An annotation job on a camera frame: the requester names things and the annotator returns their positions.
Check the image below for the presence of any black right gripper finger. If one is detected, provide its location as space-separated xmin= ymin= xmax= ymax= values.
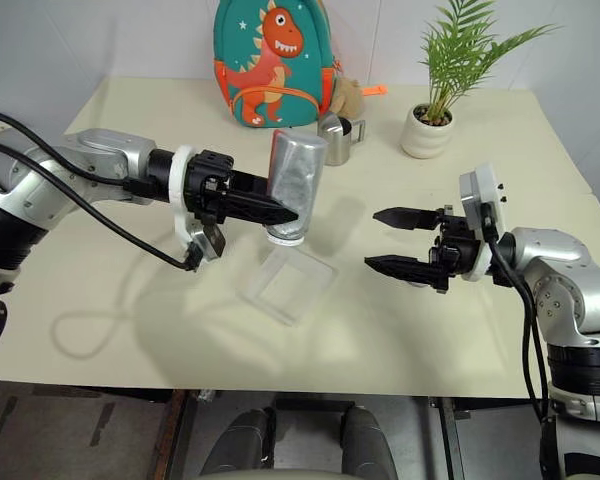
xmin=372 ymin=207 xmax=439 ymax=231
xmin=363 ymin=254 xmax=436 ymax=287

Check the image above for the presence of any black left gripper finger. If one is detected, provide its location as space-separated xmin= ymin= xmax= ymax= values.
xmin=231 ymin=171 xmax=271 ymax=194
xmin=227 ymin=192 xmax=300 ymax=226

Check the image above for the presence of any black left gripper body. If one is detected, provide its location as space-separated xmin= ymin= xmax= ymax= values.
xmin=182 ymin=148 xmax=236 ymax=226

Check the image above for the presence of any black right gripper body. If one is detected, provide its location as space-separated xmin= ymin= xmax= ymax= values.
xmin=428 ymin=204 xmax=484 ymax=294

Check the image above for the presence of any upside-down silver plastic bottle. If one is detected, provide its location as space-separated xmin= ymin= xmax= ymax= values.
xmin=265 ymin=128 xmax=330 ymax=249

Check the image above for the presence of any clear plastic tray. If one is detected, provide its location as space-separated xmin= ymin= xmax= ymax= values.
xmin=234 ymin=248 xmax=340 ymax=329

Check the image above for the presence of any white ribbed plant pot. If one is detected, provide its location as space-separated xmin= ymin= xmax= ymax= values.
xmin=400 ymin=103 xmax=455 ymax=160

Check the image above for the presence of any stainless steel watering can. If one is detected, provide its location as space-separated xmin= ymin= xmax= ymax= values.
xmin=317 ymin=112 xmax=369 ymax=167

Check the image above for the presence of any teal dinosaur backpack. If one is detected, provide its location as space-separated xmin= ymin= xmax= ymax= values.
xmin=213 ymin=0 xmax=337 ymax=129

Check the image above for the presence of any beige plush toy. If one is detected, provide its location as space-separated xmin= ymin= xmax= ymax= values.
xmin=329 ymin=77 xmax=366 ymax=117

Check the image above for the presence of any green palm plant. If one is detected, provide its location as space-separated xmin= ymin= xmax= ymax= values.
xmin=419 ymin=0 xmax=561 ymax=124

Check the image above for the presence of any dark rounded shape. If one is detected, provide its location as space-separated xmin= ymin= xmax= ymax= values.
xmin=342 ymin=404 xmax=399 ymax=480
xmin=199 ymin=407 xmax=276 ymax=474

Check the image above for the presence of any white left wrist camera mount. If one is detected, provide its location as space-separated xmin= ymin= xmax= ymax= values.
xmin=167 ymin=144 xmax=227 ymax=265

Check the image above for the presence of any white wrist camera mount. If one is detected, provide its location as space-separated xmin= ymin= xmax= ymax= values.
xmin=458 ymin=162 xmax=506 ymax=281
xmin=167 ymin=144 xmax=227 ymax=265

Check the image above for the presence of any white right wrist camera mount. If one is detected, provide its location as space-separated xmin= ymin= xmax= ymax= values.
xmin=458 ymin=162 xmax=506 ymax=281

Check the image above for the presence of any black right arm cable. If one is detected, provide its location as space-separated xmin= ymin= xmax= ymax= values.
xmin=479 ymin=199 xmax=556 ymax=436

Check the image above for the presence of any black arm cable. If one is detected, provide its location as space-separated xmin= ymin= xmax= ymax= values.
xmin=0 ymin=107 xmax=204 ymax=274
xmin=479 ymin=199 xmax=556 ymax=436

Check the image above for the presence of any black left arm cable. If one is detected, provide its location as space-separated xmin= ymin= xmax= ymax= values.
xmin=0 ymin=107 xmax=204 ymax=274

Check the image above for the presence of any black table frame bar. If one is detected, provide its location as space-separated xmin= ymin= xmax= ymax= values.
xmin=429 ymin=397 xmax=464 ymax=480

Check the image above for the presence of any brown table frame bar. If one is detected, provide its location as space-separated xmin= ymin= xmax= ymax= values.
xmin=167 ymin=389 xmax=199 ymax=480

